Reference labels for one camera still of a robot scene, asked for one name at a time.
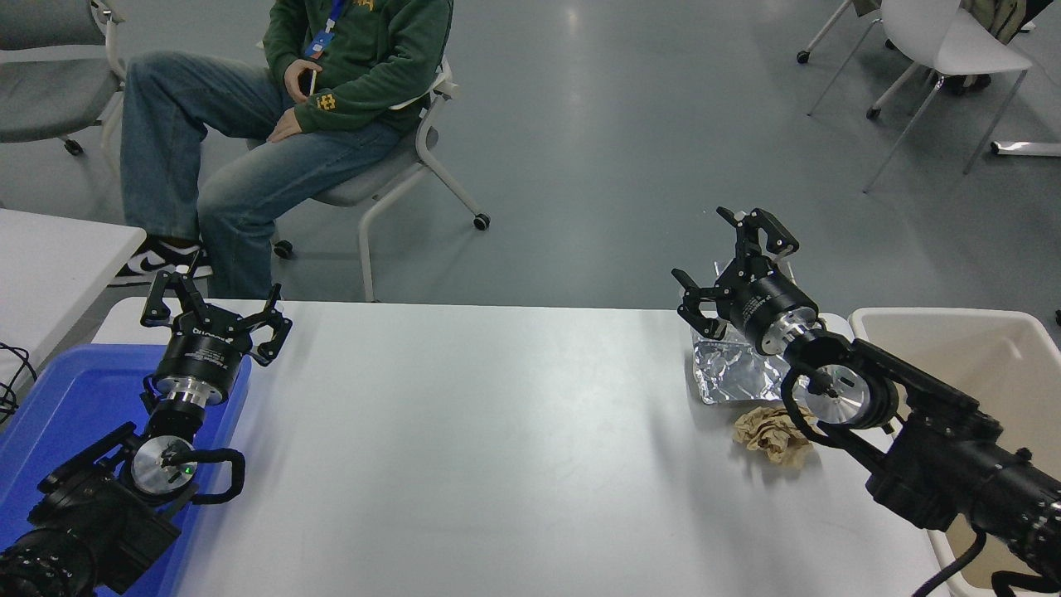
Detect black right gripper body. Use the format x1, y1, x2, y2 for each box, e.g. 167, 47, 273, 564
719, 272, 817, 349

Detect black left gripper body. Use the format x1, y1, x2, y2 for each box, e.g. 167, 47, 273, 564
153, 313, 253, 391

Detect silver foil tray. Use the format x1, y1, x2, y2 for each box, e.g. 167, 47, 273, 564
690, 313, 830, 405

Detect person's left hand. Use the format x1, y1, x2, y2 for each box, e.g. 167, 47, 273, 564
267, 108, 304, 143

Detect person's right hand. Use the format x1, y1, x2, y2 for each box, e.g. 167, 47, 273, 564
284, 60, 322, 104

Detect crumpled tan paper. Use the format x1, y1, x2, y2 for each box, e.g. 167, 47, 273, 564
734, 405, 821, 469

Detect white side table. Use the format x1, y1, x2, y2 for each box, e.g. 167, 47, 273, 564
0, 209, 147, 391

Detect blue plastic tray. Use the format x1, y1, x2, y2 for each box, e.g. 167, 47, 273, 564
0, 343, 252, 597

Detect white grey castor chair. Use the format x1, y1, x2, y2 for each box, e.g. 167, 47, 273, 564
272, 54, 491, 303

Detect large pale plastic bin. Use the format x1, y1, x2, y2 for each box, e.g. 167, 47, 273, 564
850, 308, 1061, 597

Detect white shell chair metal legs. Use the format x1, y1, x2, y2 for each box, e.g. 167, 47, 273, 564
807, 0, 1034, 193

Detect white table foot bar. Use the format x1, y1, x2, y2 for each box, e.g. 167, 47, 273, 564
989, 139, 1061, 158

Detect seated person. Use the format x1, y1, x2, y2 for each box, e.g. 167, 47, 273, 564
108, 0, 455, 301

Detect beige garment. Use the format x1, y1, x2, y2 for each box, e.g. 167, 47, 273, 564
960, 0, 1029, 44

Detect black cable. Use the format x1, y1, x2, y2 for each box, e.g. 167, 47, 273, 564
0, 342, 39, 425

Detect grey armchair with white frame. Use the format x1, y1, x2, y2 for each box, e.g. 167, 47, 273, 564
0, 0, 129, 196

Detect blue lanyard badge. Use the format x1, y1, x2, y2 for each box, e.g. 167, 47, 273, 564
303, 0, 345, 60

